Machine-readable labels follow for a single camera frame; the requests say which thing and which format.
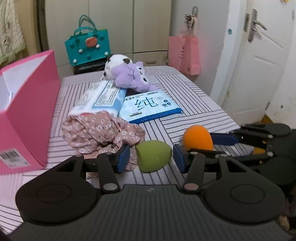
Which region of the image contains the orange makeup sponge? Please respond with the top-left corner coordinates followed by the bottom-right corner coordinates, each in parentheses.
top-left (183, 125), bottom-right (214, 151)

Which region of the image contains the pink floral cloth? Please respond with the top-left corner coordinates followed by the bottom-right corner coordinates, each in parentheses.
top-left (61, 111), bottom-right (145, 171)

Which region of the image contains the green makeup sponge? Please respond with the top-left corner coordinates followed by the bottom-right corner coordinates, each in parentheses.
top-left (135, 140), bottom-right (173, 173)

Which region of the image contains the blue wet wipes pack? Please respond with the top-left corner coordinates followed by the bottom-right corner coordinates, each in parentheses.
top-left (118, 90), bottom-right (183, 124)

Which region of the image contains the white blue tissue pack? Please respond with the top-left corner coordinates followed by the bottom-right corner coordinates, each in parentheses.
top-left (68, 80), bottom-right (126, 117)

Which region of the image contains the purple plush toy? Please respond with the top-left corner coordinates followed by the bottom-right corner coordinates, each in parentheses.
top-left (111, 59), bottom-right (157, 93)

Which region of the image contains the pink paper bag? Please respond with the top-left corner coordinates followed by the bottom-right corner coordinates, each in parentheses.
top-left (167, 14), bottom-right (201, 76)

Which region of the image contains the black suitcase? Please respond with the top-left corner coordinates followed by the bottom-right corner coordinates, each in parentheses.
top-left (73, 61), bottom-right (105, 75)

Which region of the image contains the white brown plush toy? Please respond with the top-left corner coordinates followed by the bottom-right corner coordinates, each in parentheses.
top-left (101, 54), bottom-right (133, 80)

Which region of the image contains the pink storage box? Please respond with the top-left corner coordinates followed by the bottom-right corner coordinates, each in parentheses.
top-left (1, 50), bottom-right (61, 174)

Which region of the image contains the white door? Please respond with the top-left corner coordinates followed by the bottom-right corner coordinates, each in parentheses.
top-left (222, 1), bottom-right (295, 125)

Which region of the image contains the teal felt handbag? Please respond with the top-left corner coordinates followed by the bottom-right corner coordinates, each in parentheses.
top-left (65, 15), bottom-right (111, 66)

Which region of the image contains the beige wardrobe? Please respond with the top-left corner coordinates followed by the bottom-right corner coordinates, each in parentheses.
top-left (36, 0), bottom-right (173, 72)

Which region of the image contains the cream knitted cardigan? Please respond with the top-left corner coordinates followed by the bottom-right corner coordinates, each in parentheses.
top-left (0, 0), bottom-right (26, 65)

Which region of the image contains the silver door handle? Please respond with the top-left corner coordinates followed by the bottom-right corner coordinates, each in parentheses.
top-left (248, 9), bottom-right (267, 43)

